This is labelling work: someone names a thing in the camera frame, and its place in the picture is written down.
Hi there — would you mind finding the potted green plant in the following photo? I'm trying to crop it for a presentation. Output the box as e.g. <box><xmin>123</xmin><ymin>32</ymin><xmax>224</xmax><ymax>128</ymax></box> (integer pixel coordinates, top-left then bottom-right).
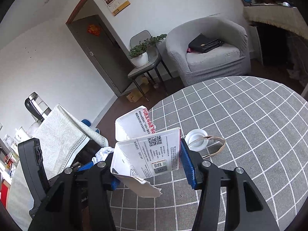
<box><xmin>129</xmin><ymin>34</ymin><xmax>167</xmax><ymax>68</ymax></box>

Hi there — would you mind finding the flat cardboard box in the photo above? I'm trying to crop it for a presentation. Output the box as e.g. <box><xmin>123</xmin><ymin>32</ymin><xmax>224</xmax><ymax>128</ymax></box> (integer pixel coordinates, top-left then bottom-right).
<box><xmin>126</xmin><ymin>77</ymin><xmax>151</xmax><ymax>103</ymax></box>

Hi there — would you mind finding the grey checked tablecloth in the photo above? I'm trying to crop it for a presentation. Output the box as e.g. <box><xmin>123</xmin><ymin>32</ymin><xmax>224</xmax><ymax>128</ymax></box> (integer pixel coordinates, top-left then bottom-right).
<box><xmin>106</xmin><ymin>76</ymin><xmax>305</xmax><ymax>231</ymax></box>

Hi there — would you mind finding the grey armchair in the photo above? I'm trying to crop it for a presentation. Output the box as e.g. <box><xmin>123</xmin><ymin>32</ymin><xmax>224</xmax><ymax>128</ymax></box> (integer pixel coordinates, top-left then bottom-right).
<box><xmin>165</xmin><ymin>17</ymin><xmax>251</xmax><ymax>87</ymax></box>

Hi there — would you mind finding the white printed package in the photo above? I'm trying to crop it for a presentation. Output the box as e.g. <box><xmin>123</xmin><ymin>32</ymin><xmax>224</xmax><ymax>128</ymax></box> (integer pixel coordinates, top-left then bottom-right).
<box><xmin>110</xmin><ymin>105</ymin><xmax>181</xmax><ymax>198</ymax></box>

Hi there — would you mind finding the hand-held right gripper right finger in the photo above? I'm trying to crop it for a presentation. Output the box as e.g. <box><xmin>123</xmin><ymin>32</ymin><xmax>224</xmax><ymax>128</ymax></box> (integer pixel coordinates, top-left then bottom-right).
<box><xmin>180</xmin><ymin>138</ymin><xmax>281</xmax><ymax>231</ymax></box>

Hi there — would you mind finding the grey dining chair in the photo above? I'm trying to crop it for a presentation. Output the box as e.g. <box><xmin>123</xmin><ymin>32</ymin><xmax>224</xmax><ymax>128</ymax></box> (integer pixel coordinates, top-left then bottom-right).
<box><xmin>127</xmin><ymin>30</ymin><xmax>172</xmax><ymax>101</ymax></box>

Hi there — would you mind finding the large white paper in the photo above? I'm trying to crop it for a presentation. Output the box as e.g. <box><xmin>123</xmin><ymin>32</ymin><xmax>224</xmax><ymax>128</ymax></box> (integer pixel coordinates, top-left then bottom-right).
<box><xmin>92</xmin><ymin>146</ymin><xmax>115</xmax><ymax>164</ymax></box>

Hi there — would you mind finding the glass electric kettle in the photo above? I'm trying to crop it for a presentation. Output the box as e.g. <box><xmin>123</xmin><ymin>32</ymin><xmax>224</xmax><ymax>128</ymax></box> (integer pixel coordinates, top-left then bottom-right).
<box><xmin>24</xmin><ymin>92</ymin><xmax>52</xmax><ymax>123</ymax></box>

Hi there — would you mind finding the black handbag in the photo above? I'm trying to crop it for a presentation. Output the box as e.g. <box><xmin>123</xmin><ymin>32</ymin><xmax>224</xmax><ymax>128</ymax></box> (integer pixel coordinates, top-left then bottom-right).
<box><xmin>187</xmin><ymin>34</ymin><xmax>225</xmax><ymax>54</ymax></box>

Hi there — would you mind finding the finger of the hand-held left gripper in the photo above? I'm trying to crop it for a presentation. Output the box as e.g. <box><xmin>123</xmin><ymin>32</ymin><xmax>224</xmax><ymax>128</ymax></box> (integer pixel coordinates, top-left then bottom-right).
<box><xmin>72</xmin><ymin>158</ymin><xmax>97</xmax><ymax>174</ymax></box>

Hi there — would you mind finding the grey door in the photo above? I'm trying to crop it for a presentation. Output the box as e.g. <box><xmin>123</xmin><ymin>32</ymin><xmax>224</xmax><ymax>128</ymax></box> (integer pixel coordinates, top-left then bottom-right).
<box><xmin>66</xmin><ymin>0</ymin><xmax>135</xmax><ymax>98</ymax></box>

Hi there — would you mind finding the desk with beige cloth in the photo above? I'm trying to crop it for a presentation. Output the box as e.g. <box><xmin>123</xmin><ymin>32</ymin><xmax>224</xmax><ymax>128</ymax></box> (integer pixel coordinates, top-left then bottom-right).
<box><xmin>243</xmin><ymin>3</ymin><xmax>308</xmax><ymax>40</ymax></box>

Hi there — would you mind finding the white plastic lid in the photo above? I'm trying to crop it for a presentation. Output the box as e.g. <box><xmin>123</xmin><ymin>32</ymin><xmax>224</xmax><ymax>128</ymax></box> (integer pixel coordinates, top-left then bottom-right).
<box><xmin>185</xmin><ymin>129</ymin><xmax>208</xmax><ymax>152</ymax></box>

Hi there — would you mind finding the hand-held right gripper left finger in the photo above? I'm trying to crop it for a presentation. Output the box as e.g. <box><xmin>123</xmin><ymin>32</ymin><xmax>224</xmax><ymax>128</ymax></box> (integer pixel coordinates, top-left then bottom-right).
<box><xmin>28</xmin><ymin>161</ymin><xmax>121</xmax><ymax>231</ymax></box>

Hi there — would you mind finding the wall calendar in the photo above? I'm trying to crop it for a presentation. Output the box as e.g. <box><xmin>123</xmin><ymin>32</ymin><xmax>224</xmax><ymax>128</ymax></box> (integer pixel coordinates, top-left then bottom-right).
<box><xmin>103</xmin><ymin>0</ymin><xmax>131</xmax><ymax>16</ymax></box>

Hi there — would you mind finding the blue stool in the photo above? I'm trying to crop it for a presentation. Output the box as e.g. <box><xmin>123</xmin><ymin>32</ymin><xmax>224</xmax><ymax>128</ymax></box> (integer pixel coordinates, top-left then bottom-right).
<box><xmin>81</xmin><ymin>119</ymin><xmax>100</xmax><ymax>134</ymax></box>

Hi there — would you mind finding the red door decoration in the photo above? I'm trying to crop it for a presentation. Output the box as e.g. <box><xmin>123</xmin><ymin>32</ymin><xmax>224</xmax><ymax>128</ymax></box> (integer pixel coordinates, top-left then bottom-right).
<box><xmin>87</xmin><ymin>23</ymin><xmax>101</xmax><ymax>38</ymax></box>

